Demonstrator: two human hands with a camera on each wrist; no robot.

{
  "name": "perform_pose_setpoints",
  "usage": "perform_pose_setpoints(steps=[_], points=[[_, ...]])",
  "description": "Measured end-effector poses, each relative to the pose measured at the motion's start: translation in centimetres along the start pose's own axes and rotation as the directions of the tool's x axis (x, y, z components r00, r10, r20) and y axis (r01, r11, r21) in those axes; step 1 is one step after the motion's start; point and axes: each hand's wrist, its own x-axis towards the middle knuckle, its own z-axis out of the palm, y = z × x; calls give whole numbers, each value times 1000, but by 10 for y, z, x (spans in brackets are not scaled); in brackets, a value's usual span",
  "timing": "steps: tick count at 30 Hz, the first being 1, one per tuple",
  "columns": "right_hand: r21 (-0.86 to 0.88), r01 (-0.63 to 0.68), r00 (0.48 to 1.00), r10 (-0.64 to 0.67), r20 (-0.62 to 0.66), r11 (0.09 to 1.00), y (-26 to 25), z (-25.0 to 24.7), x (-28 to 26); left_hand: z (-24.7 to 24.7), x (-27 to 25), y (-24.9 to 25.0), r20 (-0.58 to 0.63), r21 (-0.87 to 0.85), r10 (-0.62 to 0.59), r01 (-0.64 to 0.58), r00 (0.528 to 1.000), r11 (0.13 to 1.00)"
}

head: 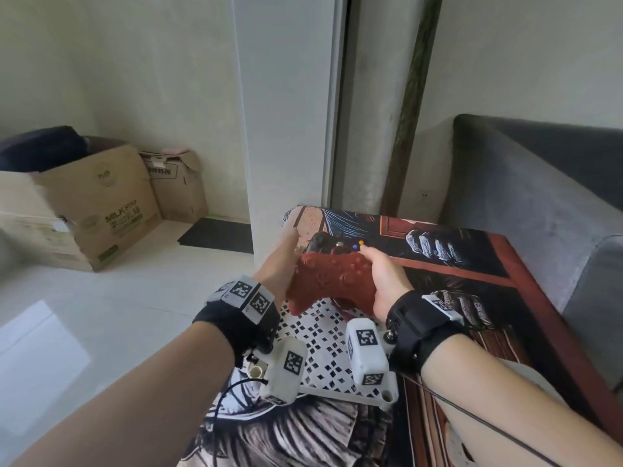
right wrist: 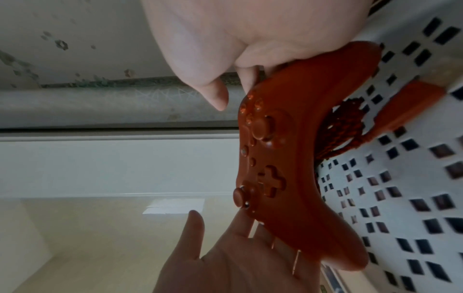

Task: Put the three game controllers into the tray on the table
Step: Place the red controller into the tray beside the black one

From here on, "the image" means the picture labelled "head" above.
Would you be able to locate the person's right hand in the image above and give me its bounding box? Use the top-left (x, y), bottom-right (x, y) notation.
top-left (362, 248), bottom-right (415, 319)

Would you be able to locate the person's left hand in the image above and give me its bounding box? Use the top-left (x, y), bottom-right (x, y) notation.
top-left (255, 229), bottom-right (305, 308)

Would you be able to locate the red game controller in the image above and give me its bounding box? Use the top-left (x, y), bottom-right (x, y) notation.
top-left (286, 232), bottom-right (378, 317)

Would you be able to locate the person's left forearm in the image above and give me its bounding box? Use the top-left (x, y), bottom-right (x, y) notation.
top-left (10, 320), bottom-right (240, 467)

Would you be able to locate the person's right forearm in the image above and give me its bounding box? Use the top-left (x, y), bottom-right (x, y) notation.
top-left (420, 333), bottom-right (623, 467)

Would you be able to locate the black floor mat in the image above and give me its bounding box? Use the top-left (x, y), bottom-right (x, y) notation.
top-left (177, 217), bottom-right (254, 254)

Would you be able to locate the black right wrist band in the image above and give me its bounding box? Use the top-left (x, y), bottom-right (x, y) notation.
top-left (386, 290), bottom-right (471, 376)

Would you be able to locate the black wrist band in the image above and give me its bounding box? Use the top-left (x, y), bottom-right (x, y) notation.
top-left (386, 290), bottom-right (471, 376)
top-left (192, 274), bottom-right (281, 368)

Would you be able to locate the black left wrist band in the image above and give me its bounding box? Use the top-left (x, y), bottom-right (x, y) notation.
top-left (192, 274), bottom-right (281, 368)

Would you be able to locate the printed picture table cover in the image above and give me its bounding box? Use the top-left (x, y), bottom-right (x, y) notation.
top-left (177, 205), bottom-right (623, 467)

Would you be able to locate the white patterned tray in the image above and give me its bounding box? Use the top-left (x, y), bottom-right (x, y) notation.
top-left (273, 299), bottom-right (401, 410)

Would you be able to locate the small cardboard box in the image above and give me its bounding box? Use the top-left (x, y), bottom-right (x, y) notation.
top-left (138, 149), bottom-right (209, 224)

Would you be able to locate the white door panel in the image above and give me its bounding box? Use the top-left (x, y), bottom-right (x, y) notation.
top-left (231, 0), bottom-right (349, 254)

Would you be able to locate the grey sofa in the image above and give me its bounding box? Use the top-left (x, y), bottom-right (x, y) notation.
top-left (439, 114), bottom-right (623, 387)

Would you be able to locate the large cardboard box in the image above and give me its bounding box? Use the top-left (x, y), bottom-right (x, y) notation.
top-left (0, 136), bottom-right (163, 273)

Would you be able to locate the dark cloth bundle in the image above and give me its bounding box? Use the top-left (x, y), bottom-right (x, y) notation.
top-left (0, 125), bottom-right (91, 174)

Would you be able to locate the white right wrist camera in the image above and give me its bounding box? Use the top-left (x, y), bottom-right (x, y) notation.
top-left (345, 318), bottom-right (401, 410)

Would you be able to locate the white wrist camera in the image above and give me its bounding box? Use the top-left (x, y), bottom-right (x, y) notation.
top-left (345, 318), bottom-right (401, 410)
top-left (245, 335), bottom-right (309, 407)

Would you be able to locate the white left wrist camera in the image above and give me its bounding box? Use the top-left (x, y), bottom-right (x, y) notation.
top-left (245, 335), bottom-right (309, 407)

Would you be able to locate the dark wooden post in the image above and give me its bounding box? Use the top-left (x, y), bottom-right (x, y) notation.
top-left (379, 0), bottom-right (444, 217)

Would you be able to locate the black cable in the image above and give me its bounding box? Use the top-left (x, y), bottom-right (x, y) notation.
top-left (203, 378), bottom-right (269, 436)
top-left (403, 373), bottom-right (563, 467)

